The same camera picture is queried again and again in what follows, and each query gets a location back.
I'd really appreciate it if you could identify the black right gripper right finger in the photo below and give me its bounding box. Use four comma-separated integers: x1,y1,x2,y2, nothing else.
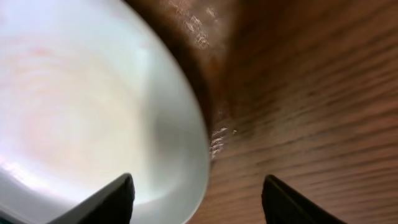
261,175,345,224

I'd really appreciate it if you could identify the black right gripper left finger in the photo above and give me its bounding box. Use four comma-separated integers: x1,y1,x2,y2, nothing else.
50,173,135,224

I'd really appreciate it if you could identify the light blue plate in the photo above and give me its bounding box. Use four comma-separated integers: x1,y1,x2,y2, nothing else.
1,0,210,223

